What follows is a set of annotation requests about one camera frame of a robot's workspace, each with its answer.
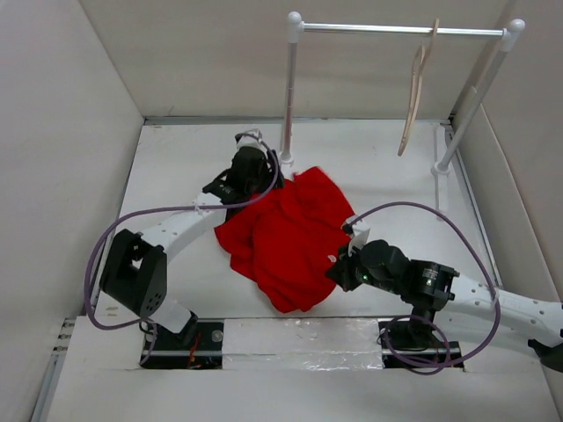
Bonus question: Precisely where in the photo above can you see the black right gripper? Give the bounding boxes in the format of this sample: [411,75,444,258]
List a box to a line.
[325,238,401,295]

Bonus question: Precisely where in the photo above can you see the red t shirt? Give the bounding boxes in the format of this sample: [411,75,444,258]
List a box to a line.
[215,166,355,313]

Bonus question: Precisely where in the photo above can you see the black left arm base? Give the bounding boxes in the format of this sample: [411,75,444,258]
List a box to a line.
[141,319,224,370]

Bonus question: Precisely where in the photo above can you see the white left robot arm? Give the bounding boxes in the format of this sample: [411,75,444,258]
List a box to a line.
[99,145,283,349]

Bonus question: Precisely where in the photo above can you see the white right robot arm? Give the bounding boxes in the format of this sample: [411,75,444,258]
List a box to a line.
[326,240,562,372]

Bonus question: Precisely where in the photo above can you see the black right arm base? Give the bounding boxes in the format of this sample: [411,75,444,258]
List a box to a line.
[377,306,464,375]

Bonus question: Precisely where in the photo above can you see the wooden clothes hanger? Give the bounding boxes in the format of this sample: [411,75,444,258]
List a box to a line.
[398,18,440,156]

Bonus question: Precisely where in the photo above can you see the white clothes rack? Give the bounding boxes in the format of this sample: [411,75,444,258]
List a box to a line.
[275,11,527,216]

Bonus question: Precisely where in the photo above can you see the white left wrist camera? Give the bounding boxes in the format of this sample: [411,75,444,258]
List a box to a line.
[235,128,265,150]

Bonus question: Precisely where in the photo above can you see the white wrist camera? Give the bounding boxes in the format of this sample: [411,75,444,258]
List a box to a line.
[235,128,265,150]
[342,215,370,256]

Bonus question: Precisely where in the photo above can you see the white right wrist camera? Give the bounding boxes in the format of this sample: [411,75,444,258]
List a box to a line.
[342,215,370,256]

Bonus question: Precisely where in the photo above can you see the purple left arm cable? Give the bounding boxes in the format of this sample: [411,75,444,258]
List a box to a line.
[83,129,285,366]

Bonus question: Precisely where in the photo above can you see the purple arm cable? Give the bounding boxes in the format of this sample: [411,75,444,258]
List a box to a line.
[83,129,285,366]
[342,200,502,375]

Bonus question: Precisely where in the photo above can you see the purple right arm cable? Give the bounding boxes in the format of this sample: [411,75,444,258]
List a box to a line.
[342,200,502,375]

